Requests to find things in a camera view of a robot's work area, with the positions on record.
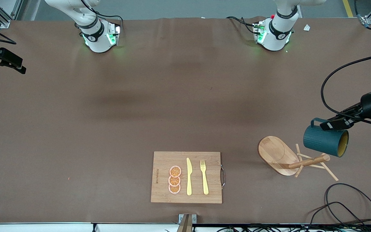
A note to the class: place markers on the bamboo cutting board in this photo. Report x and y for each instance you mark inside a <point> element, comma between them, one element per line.
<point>163,193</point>

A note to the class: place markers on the yellow plastic knife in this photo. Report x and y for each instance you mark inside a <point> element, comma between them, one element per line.
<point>189,180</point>

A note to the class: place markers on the toy orange slice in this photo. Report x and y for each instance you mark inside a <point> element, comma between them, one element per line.
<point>175,171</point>

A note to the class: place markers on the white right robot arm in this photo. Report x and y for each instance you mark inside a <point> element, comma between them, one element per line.
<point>98,40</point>

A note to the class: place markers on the white paper scrap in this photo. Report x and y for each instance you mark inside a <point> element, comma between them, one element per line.
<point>307,27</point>

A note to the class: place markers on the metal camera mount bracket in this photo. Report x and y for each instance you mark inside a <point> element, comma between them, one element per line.
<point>185,224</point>

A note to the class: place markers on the dark green ribbed cup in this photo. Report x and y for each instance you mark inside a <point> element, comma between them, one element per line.
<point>324,143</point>

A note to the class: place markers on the yellow plastic fork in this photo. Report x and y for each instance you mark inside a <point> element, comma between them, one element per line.
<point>205,183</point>

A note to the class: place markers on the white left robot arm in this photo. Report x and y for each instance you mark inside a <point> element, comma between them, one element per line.
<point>274,40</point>

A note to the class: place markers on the wooden cup rack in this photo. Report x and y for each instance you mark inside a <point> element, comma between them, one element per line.
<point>275,153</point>

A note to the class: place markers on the brown table cover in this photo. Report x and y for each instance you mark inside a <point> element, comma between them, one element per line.
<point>185,96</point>

